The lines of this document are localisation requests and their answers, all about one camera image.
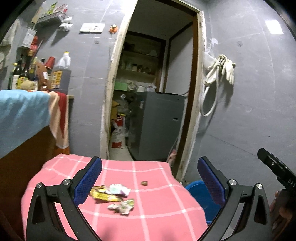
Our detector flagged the red paper cup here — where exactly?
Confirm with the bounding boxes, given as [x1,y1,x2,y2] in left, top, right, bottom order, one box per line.
[44,56,55,70]

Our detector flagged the crumpled greenish white wrapper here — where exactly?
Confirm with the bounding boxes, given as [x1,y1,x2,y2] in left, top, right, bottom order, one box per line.
[107,199,134,215]

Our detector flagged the blue plastic basin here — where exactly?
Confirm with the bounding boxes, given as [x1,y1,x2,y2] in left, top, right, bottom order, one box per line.
[185,180,220,225]

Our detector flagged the right hand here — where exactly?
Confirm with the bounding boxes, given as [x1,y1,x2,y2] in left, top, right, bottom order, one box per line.
[269,189,295,237]

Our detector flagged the white purple crumpled packet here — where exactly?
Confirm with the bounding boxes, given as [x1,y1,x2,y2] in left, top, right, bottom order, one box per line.
[106,184,131,197]

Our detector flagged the yellow snack wrapper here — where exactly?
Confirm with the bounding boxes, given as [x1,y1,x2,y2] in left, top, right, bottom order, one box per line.
[89,185,123,202]

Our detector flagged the white wall switch plate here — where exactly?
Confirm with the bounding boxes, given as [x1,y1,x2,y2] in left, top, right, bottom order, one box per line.
[79,23,105,33]

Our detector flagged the red white rice bag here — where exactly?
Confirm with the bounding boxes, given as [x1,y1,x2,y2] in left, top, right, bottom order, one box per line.
[109,115,126,149]

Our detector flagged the red and beige cloth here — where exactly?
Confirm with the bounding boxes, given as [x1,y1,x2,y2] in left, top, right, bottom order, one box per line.
[48,91,69,150]

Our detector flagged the grey washing machine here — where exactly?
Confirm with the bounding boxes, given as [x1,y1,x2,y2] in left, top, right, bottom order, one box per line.
[127,92,185,161]

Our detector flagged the dark glass bottle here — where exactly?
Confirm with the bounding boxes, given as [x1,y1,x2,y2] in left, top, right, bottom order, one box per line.
[11,57,23,89]

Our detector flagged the large dark vinegar jug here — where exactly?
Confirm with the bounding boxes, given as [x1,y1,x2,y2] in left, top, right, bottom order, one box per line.
[51,51,71,94]

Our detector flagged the white rubber glove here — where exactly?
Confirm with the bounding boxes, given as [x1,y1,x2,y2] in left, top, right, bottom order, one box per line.
[221,55,235,85]

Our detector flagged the pink checked tablecloth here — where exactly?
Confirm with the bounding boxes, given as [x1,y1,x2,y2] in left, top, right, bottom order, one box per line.
[21,153,208,241]

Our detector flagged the wire wall shelf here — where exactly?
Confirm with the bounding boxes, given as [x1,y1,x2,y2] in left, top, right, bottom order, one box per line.
[36,11,67,28]

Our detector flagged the beige hanging rag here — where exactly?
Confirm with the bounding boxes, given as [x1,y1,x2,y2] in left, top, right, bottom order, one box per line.
[1,19,20,70]

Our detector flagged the green box on shelf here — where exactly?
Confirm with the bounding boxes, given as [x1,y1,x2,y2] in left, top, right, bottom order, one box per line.
[114,81,128,91]

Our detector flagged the orange wall hook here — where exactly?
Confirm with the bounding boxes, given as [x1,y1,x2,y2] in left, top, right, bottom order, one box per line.
[109,25,118,34]

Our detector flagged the white hose on wall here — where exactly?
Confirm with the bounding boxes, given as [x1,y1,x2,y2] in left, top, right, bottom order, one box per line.
[200,55,226,117]

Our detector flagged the light blue towel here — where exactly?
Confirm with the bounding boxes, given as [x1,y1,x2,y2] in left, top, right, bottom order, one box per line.
[1,89,50,158]

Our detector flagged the brown paper bag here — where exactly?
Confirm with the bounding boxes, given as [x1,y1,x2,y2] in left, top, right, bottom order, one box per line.
[36,62,51,91]

